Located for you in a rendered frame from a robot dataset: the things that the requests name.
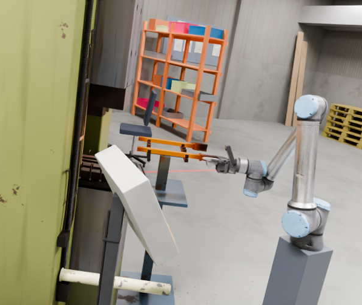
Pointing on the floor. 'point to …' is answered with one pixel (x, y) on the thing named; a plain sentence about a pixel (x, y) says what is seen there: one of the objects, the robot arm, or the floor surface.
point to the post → (111, 250)
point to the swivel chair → (140, 129)
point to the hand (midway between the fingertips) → (203, 157)
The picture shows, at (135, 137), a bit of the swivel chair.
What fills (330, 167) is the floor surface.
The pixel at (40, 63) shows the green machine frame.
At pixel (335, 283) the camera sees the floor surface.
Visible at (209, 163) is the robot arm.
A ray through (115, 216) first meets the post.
